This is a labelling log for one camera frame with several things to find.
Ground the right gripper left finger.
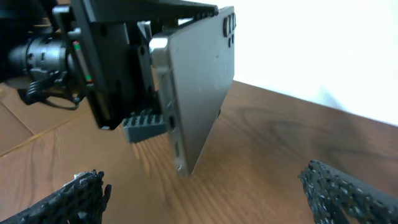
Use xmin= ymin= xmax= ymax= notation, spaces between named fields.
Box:
xmin=1 ymin=170 xmax=111 ymax=224

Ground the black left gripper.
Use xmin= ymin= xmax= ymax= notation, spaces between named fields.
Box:
xmin=52 ymin=0 xmax=219 ymax=143

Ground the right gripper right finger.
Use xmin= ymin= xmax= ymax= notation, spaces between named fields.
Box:
xmin=298 ymin=160 xmax=397 ymax=224

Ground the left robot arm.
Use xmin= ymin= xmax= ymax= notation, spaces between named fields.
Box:
xmin=1 ymin=0 xmax=219 ymax=142

